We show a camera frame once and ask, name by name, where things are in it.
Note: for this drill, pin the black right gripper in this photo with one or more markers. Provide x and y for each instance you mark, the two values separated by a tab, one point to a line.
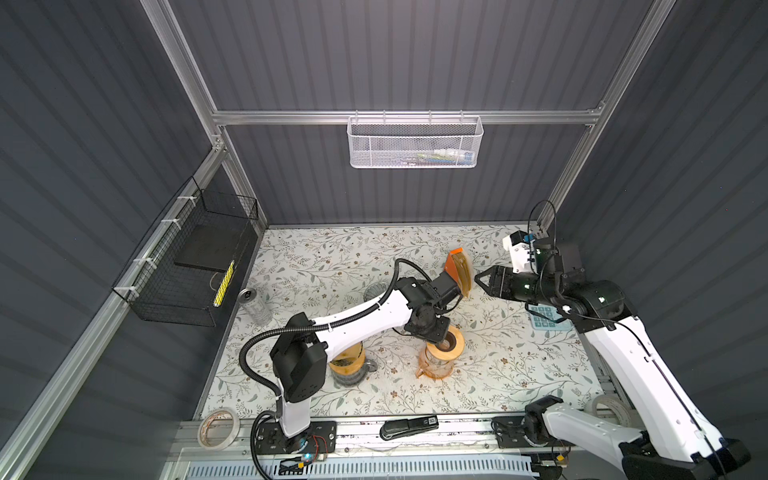
498	275

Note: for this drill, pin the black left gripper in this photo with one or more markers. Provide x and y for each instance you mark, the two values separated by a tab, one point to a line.
437	335

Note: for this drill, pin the wooden ring holder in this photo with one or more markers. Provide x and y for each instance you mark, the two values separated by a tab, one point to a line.
450	348

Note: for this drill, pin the orange glass pitcher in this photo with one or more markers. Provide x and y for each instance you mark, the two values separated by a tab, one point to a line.
433	367

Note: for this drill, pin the grey glass pitcher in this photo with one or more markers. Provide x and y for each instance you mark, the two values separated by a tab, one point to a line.
351	375

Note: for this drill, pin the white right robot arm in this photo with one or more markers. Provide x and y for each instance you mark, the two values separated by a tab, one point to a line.
676	440

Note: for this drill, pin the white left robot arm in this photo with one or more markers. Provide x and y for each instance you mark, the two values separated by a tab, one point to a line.
300	355

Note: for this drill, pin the orange coffee filter holder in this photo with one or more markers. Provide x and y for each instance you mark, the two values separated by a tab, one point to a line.
459	267

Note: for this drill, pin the teal calculator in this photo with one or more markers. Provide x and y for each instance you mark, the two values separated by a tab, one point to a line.
546	318

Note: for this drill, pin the black stapler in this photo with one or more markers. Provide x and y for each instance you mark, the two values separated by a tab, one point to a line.
401	428

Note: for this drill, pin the clear glass bottle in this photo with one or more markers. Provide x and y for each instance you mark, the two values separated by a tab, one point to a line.
253	307

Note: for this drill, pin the clear tape roll right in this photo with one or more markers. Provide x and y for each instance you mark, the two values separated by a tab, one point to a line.
620	410

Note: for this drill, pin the tape roll left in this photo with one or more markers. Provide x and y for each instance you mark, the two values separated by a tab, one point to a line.
218	430

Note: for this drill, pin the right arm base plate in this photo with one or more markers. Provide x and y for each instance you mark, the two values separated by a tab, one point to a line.
509	432

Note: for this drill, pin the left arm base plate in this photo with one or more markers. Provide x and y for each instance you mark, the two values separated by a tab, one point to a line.
319	438

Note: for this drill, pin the white wire mesh basket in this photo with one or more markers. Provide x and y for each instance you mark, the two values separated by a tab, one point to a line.
414	142

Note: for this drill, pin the black wire basket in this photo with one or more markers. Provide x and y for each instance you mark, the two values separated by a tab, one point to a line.
175	280

